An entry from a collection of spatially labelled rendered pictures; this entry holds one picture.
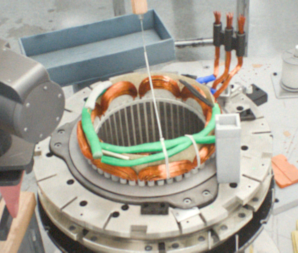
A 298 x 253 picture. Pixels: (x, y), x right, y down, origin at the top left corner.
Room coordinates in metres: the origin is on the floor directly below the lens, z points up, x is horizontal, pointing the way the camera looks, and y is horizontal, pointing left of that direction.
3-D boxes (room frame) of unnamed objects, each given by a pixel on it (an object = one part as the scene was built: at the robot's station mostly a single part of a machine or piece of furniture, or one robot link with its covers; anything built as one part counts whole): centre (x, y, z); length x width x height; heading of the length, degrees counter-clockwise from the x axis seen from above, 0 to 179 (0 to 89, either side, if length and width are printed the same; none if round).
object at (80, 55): (0.99, 0.08, 0.92); 0.25 x 0.11 x 0.28; 104
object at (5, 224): (0.50, 0.16, 1.16); 0.04 x 0.01 x 0.02; 175
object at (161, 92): (0.76, -0.02, 1.12); 0.05 x 0.01 x 0.02; 83
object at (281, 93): (1.17, -0.32, 0.83); 0.09 x 0.09 x 0.10; 88
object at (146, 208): (0.56, 0.00, 1.10); 0.03 x 0.01 x 0.01; 83
